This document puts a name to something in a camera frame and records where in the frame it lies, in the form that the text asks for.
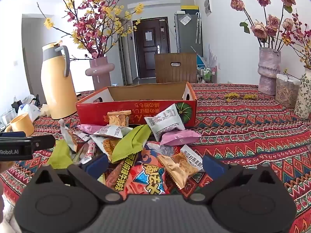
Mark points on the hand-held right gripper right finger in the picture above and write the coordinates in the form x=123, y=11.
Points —
x=213, y=165

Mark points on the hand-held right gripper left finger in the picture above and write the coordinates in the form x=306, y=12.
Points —
x=96, y=166

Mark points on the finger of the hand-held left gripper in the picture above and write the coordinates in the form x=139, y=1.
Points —
x=43, y=142
x=12, y=134

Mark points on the green snack packet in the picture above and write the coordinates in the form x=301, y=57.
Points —
x=59, y=155
x=128, y=143

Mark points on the white cracker packet clear window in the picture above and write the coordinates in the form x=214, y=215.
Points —
x=179, y=167
x=69, y=136
x=107, y=146

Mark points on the pink snack packet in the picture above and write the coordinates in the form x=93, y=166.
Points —
x=90, y=128
x=179, y=137

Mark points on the large red blue snack bag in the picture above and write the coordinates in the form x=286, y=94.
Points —
x=143, y=177

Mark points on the red cardboard box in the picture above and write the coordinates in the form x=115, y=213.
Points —
x=97, y=114

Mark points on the white snack packet black print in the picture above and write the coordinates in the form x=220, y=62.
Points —
x=165, y=123

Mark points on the yellow mug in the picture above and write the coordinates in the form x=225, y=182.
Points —
x=21, y=125

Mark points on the small striped snack packet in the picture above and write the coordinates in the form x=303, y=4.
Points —
x=87, y=153

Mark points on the clear drinking glass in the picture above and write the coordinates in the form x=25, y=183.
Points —
x=7, y=119

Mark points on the white plastic bag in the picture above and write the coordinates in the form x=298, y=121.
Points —
x=28, y=111

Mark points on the cream cloth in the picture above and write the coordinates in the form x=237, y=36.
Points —
x=45, y=110

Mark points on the small orange cracker packet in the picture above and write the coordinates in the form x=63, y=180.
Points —
x=118, y=119

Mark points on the fallen yellow petals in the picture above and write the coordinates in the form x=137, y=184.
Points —
x=240, y=96

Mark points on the pink glass vase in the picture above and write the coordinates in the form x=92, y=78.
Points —
x=100, y=72

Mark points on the storage trolley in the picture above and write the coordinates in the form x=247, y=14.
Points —
x=206, y=74

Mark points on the wooden chair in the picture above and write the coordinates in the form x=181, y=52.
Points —
x=170, y=75

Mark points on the glass jar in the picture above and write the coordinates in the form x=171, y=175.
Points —
x=286, y=92

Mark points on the pink ceramic vase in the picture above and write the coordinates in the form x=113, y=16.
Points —
x=268, y=72

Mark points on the floral print vase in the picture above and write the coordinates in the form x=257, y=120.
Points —
x=303, y=97

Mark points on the dark brown door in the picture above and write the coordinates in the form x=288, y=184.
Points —
x=150, y=53

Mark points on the grey refrigerator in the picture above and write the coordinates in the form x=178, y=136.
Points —
x=192, y=36

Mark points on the pink and yellow blossom branches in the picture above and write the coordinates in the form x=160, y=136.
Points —
x=97, y=21

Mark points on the white folded umbrella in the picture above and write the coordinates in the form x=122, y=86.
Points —
x=198, y=29

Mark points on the dried pink roses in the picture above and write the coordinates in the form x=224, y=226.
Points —
x=263, y=28

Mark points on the white paper sheet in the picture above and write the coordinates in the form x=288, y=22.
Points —
x=185, y=20

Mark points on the black cart frame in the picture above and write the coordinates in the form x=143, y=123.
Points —
x=17, y=103

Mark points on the white wall switch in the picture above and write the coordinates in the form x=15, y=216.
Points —
x=15, y=62

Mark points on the wall poster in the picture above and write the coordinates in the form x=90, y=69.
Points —
x=207, y=4

